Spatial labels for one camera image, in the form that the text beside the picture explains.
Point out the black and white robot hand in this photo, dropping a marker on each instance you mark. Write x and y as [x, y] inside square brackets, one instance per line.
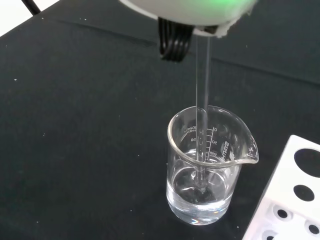
[190, 12]

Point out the white test tube rack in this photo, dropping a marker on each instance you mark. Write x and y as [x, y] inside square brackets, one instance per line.
[282, 200]

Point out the black bench cloth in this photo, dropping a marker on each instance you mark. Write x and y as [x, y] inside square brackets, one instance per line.
[75, 125]

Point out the clear glass beaker with water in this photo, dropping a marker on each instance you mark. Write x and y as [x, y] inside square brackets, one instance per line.
[200, 200]

